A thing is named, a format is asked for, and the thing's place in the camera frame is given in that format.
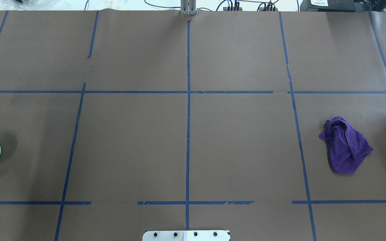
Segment black small computer box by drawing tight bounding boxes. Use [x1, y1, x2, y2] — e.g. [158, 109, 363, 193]
[299, 0, 356, 12]

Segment purple crumpled cloth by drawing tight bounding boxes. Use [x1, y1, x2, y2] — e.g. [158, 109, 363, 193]
[319, 116, 374, 174]

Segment aluminium frame post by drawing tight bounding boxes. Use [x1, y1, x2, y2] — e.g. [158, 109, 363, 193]
[180, 0, 197, 16]

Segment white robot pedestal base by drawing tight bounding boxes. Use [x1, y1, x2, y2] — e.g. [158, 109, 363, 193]
[142, 230, 231, 241]

